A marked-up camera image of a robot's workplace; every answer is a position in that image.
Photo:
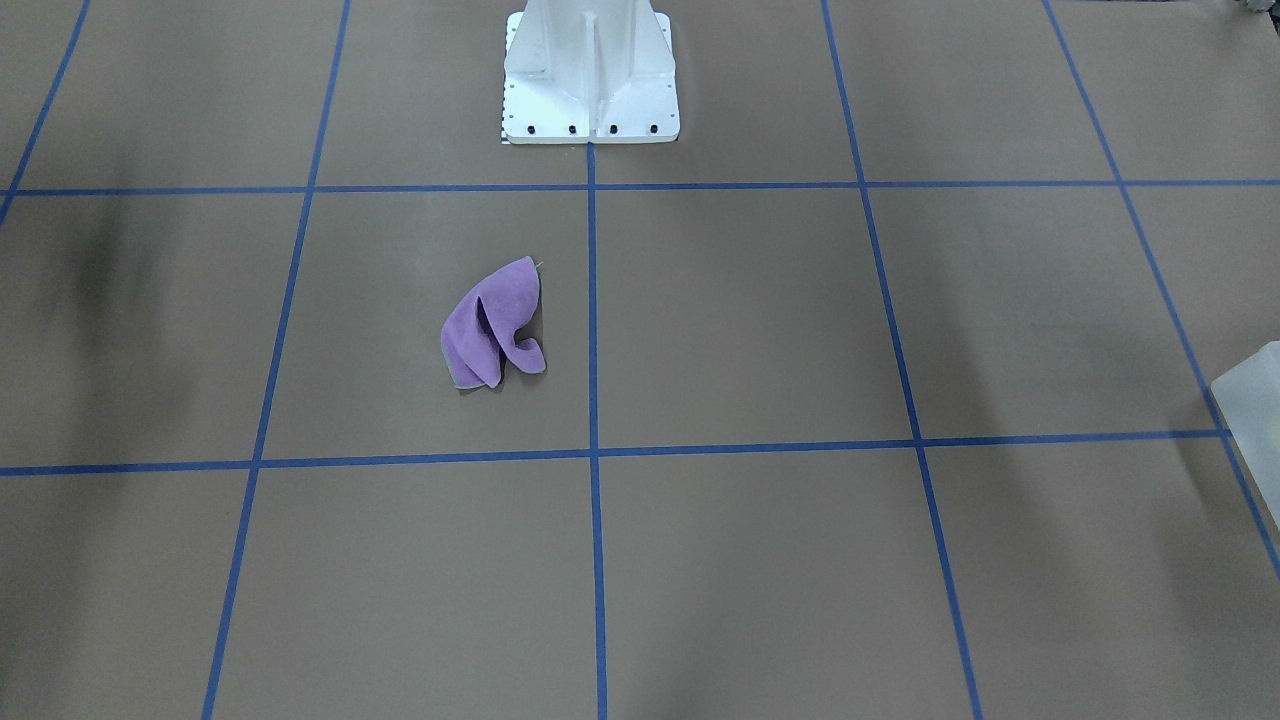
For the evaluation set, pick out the clear plastic storage box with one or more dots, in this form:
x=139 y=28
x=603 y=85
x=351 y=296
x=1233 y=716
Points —
x=1248 y=399

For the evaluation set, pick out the purple cloth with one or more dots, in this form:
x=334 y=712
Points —
x=480 y=336

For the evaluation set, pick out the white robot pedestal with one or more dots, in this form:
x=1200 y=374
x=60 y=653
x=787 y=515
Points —
x=589 y=72

